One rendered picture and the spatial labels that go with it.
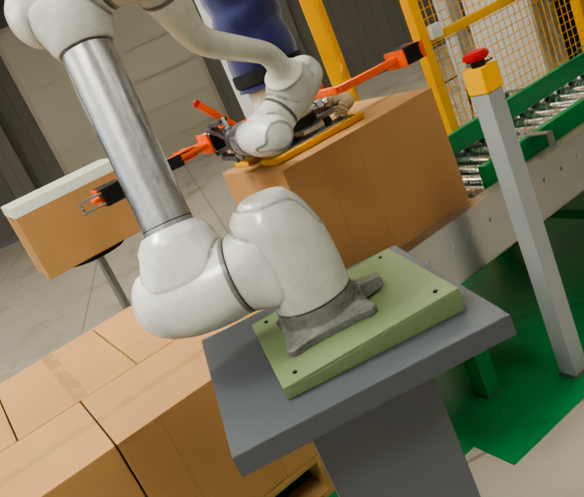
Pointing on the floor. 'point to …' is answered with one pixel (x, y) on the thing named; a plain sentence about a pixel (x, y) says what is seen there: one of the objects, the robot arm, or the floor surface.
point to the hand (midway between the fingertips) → (211, 141)
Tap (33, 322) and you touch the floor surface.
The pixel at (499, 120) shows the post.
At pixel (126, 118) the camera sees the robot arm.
